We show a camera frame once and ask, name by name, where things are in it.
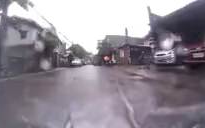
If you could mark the white car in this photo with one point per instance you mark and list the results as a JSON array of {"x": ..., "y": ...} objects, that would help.
[{"x": 76, "y": 62}]

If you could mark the trees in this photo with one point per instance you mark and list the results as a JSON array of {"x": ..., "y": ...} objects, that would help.
[{"x": 78, "y": 50}]

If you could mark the grey building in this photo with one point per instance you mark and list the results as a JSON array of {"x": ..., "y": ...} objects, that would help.
[{"x": 118, "y": 40}]

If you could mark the brown shed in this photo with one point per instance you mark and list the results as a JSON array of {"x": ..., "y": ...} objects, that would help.
[{"x": 133, "y": 54}]

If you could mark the wet grey asphalt road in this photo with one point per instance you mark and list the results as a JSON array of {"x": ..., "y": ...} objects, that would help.
[{"x": 90, "y": 96}]

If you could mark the pole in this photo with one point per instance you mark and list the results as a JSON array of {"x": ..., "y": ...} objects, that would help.
[{"x": 126, "y": 31}]

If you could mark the silver car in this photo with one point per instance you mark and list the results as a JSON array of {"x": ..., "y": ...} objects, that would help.
[{"x": 165, "y": 57}]

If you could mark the pale house with window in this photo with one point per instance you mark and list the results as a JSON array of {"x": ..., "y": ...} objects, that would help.
[{"x": 23, "y": 46}]

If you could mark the dark-roofed building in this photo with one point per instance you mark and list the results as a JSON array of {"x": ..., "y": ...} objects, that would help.
[{"x": 186, "y": 23}]

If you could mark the red car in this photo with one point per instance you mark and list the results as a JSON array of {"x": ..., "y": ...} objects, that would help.
[{"x": 200, "y": 53}]

